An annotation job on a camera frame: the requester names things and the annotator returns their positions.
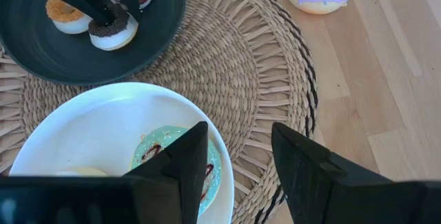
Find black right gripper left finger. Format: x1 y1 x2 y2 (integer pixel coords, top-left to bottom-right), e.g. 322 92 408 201
123 120 209 224

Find black round plate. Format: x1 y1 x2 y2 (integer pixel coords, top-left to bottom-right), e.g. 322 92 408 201
0 0 187 86

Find green donut with dark drizzle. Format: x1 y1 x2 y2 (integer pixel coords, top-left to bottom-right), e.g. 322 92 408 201
130 125 223 218

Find small dark chocolate donut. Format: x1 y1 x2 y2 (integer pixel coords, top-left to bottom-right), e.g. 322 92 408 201
88 5 140 52

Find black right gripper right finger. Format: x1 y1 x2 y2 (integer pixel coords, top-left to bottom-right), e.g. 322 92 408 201
271 121 394 224

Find small orange donut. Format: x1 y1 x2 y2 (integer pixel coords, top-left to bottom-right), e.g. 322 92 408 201
45 0 93 35

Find white round plate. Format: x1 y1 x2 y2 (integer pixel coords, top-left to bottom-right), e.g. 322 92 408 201
9 81 236 224

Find round woven straw placemat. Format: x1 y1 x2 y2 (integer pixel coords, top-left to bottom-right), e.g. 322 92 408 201
0 0 320 224

